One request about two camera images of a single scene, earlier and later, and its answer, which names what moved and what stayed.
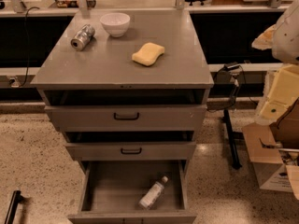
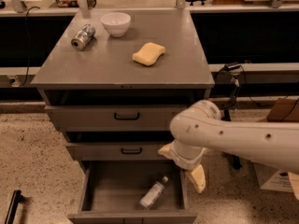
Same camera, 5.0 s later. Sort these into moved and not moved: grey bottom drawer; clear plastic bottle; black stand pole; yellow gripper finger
Moved: yellow gripper finger
Not moved: clear plastic bottle; black stand pole; grey bottom drawer
